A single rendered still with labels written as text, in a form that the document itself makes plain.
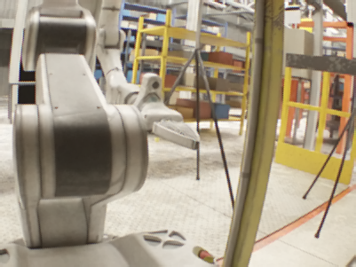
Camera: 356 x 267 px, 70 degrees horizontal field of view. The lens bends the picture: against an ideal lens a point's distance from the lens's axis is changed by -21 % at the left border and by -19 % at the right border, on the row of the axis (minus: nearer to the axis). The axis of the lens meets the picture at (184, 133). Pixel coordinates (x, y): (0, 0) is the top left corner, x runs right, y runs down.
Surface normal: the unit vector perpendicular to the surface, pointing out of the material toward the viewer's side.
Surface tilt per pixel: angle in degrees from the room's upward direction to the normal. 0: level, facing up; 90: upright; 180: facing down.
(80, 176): 105
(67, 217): 71
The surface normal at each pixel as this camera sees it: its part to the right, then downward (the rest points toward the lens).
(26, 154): 0.52, -0.07
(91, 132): 0.48, -0.40
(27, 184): 0.42, 0.58
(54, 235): 0.43, 0.36
